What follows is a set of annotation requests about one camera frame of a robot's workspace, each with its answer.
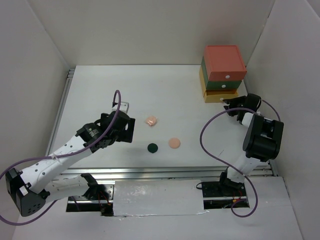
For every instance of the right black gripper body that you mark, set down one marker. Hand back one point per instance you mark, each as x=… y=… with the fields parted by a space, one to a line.
x=242 y=105

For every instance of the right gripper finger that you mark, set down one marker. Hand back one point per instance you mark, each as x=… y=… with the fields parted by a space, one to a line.
x=234 y=101
x=231 y=111

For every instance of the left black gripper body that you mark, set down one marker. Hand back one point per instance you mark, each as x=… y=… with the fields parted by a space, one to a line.
x=125 y=135

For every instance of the red top drawer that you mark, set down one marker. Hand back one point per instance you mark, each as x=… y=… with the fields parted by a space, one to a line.
x=224 y=63

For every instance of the bare peach makeup puff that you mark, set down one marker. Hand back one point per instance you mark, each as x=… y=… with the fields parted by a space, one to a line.
x=174 y=143

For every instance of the green drawer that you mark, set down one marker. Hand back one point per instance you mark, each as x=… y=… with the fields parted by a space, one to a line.
x=215 y=85

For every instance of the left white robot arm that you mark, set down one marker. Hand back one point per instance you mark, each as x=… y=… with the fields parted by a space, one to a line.
x=41 y=183

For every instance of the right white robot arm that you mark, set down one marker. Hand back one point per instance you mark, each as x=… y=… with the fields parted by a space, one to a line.
x=261 y=143

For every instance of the dark green round compact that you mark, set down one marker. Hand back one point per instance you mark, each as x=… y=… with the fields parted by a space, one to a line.
x=152 y=148

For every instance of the white foil-edged cover plate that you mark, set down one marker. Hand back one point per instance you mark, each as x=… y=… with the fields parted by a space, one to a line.
x=157 y=198

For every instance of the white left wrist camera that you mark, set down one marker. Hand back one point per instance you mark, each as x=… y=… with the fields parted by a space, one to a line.
x=123 y=107

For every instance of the aluminium frame rail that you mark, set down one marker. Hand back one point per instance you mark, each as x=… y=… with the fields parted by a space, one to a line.
x=209 y=139

